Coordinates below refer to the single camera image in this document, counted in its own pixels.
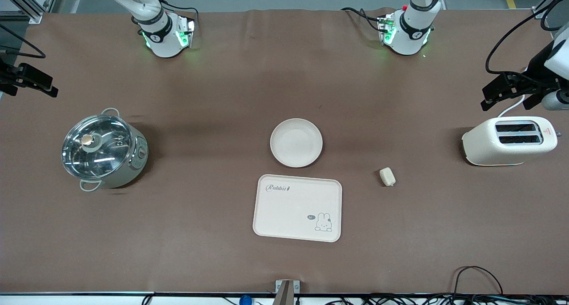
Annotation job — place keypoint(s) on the aluminium frame post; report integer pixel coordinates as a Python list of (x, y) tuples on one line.
[(544, 7), (31, 9)]

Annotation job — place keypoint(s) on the green electric cooking pot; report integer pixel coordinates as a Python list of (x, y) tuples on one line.
[(140, 156)]

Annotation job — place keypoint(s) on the round cream plate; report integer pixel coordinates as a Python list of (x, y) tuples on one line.
[(296, 142)]

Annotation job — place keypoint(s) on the small white bun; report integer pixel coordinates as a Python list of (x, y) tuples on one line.
[(387, 176)]

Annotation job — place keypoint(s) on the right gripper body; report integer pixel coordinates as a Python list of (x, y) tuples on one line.
[(10, 76)]

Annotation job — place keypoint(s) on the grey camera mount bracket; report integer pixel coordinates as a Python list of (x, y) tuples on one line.
[(286, 289)]

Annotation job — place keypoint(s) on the small blue round object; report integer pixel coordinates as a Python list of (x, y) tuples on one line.
[(245, 300)]

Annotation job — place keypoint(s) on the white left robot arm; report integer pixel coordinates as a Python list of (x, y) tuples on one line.
[(406, 34)]

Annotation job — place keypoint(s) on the brown table mat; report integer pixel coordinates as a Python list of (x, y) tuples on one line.
[(222, 96)]

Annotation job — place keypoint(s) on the cream rabbit print tray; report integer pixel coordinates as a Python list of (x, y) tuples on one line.
[(295, 211)]

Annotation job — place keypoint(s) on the cream two-slot toaster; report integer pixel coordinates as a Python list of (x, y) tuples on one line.
[(484, 147)]

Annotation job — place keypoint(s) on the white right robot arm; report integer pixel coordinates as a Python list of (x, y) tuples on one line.
[(162, 38)]

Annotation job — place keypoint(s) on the glass pot lid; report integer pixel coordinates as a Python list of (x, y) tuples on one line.
[(104, 156)]

